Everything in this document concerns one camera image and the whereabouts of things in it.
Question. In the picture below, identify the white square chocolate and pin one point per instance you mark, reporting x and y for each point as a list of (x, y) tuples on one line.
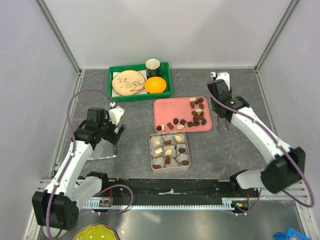
[(158, 151)]

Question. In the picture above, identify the brown bar chocolate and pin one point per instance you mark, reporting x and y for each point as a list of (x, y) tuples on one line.
[(156, 166)]

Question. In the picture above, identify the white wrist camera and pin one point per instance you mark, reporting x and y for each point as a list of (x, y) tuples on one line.
[(115, 115), (225, 76)]

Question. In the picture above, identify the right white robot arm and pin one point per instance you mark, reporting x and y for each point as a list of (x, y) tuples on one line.
[(284, 163)]

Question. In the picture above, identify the beige floral plate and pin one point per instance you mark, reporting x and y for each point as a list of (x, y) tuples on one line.
[(128, 83)]

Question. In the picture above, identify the pink chocolate tin box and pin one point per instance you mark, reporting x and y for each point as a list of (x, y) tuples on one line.
[(176, 157)]

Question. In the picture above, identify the white oval chocolate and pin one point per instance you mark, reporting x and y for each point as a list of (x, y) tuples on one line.
[(178, 138)]

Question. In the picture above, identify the orange bowl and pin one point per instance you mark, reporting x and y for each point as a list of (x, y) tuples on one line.
[(155, 85)]

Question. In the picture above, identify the blue plastic object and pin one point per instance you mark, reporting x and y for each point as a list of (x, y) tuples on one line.
[(290, 234)]

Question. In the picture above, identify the silver tin lid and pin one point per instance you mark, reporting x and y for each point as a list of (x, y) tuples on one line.
[(105, 150)]

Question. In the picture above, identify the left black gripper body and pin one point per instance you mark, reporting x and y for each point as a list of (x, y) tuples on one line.
[(108, 129)]

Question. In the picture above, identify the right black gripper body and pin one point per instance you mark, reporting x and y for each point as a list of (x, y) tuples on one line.
[(213, 106)]

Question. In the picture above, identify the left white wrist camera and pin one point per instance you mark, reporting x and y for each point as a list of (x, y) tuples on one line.
[(115, 115)]

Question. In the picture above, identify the brown block chocolate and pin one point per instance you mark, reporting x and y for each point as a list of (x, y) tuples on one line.
[(168, 160)]

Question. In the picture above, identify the dark oval chocolate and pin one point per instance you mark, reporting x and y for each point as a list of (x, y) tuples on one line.
[(181, 150)]

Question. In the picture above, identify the pale green bowl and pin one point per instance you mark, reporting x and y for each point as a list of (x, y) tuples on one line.
[(55, 232)]

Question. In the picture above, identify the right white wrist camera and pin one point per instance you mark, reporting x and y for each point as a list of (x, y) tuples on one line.
[(225, 76)]

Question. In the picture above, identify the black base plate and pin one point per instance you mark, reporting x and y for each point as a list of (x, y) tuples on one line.
[(159, 191)]

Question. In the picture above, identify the light blue cable duct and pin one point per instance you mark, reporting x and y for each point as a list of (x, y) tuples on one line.
[(97, 204)]

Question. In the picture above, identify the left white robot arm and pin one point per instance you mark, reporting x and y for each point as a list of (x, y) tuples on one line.
[(58, 206)]

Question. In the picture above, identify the pink plastic tray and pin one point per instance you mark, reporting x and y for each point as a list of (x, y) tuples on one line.
[(187, 114)]

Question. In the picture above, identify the metal serving tongs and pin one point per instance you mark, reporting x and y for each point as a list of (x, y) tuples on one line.
[(218, 126)]

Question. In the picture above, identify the yellow bowl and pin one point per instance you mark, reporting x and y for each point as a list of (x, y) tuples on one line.
[(96, 232)]

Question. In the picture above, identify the green plastic crate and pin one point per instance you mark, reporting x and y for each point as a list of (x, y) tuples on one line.
[(143, 95)]

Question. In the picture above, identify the white almond chocolate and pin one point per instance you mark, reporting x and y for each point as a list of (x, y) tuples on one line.
[(168, 152)]

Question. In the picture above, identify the dark round chocolate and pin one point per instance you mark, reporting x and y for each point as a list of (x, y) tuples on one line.
[(185, 162)]

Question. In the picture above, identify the dark green mug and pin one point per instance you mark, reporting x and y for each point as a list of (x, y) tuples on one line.
[(154, 68)]

